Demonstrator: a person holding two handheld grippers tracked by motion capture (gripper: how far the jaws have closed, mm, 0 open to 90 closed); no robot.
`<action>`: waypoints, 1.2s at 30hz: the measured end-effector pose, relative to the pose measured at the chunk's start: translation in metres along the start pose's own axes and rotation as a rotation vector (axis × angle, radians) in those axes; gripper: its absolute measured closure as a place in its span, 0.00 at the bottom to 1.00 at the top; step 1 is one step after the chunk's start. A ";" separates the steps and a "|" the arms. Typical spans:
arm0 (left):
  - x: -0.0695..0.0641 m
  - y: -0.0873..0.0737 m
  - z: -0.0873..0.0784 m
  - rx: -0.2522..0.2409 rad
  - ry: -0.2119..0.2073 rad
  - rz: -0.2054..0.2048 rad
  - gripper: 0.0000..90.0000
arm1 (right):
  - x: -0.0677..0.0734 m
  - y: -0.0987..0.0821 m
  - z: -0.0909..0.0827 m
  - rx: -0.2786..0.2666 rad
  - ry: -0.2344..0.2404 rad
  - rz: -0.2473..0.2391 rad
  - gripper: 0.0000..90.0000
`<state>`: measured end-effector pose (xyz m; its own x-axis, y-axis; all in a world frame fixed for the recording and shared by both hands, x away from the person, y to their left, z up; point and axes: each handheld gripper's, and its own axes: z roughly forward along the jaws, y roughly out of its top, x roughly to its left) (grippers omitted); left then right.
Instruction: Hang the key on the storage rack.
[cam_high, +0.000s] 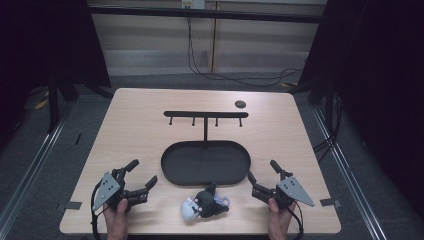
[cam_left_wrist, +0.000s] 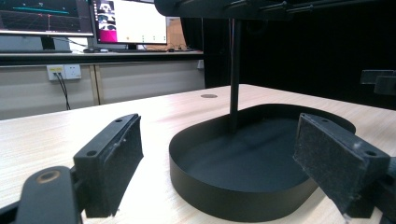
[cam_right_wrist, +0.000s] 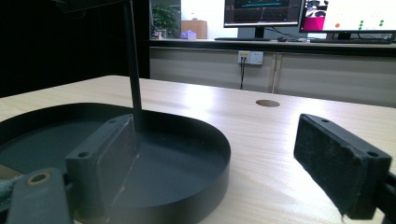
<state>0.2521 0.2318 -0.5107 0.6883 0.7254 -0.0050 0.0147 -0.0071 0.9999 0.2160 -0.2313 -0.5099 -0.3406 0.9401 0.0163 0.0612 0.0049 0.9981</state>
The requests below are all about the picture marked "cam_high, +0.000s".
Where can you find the dark curtain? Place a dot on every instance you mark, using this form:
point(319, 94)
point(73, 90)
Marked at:
point(40, 50)
point(376, 83)

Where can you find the metal floor rail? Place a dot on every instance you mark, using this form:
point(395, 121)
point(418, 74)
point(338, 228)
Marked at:
point(350, 176)
point(36, 160)

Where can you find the white power outlet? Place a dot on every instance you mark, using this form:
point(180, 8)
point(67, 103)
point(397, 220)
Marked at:
point(193, 3)

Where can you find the person's left hand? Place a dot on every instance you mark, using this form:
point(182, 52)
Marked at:
point(116, 221)

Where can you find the person's right hand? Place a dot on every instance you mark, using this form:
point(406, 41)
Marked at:
point(278, 221)

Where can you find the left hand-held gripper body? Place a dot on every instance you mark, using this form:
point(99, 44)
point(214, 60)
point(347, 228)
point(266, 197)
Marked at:
point(107, 189)

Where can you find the grey tape piece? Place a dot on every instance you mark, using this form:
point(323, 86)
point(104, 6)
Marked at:
point(73, 205)
point(330, 202)

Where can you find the black round cap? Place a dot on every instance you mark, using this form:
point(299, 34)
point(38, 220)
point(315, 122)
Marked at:
point(240, 104)

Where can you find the black hook stand with tray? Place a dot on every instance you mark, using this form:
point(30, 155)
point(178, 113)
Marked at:
point(205, 165)

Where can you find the black horizontal bar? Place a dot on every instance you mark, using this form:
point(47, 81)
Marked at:
point(200, 14)

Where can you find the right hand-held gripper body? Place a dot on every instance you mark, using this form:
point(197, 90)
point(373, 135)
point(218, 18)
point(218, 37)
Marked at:
point(293, 190)

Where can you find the yellow tape piece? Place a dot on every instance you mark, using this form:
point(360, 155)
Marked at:
point(41, 104)

